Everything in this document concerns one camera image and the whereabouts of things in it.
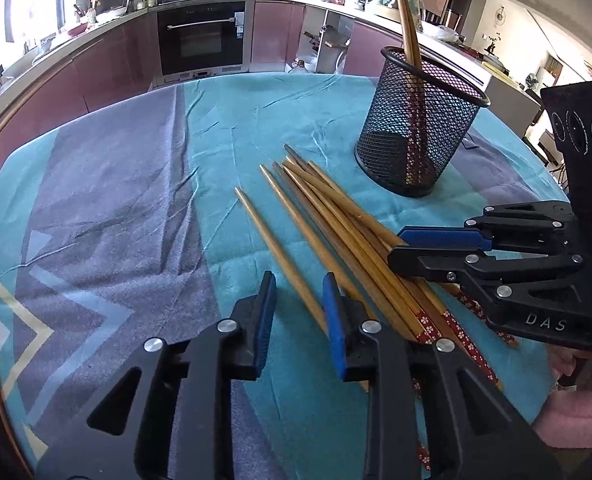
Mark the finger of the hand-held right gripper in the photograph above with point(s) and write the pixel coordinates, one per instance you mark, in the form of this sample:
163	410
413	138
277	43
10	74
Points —
410	260
440	238

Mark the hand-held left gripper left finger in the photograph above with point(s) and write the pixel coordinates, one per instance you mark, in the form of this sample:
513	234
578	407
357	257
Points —
266	320

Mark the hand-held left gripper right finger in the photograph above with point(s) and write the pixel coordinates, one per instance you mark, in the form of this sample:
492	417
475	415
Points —
333	320

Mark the bunch of wooden chopsticks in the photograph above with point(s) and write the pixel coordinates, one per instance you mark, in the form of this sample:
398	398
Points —
326	210

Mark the black mesh utensil holder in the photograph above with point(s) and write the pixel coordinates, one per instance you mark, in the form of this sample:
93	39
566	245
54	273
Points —
400	110

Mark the person's right hand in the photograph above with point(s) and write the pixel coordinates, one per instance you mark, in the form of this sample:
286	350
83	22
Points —
561	366

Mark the teal and grey tablecloth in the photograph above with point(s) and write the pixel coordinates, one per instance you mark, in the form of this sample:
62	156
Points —
126	185

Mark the purple kitchen cabinet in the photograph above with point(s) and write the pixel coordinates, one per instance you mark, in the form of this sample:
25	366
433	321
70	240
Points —
276	35
370	47
76	85

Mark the white plastic bag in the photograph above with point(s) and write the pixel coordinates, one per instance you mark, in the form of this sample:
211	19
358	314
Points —
440	32

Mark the person's pink clothing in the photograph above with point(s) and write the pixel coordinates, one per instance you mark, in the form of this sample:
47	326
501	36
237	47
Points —
575	420

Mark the black built-in oven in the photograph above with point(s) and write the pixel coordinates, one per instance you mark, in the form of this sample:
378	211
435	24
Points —
201	40

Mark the white bowl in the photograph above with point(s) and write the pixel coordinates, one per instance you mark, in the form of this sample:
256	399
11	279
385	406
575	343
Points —
117	11

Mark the kitchen window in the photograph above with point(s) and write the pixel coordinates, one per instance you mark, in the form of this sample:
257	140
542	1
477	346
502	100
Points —
16	5

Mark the round wall clock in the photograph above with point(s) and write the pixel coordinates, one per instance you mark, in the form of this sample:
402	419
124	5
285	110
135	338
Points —
500	14

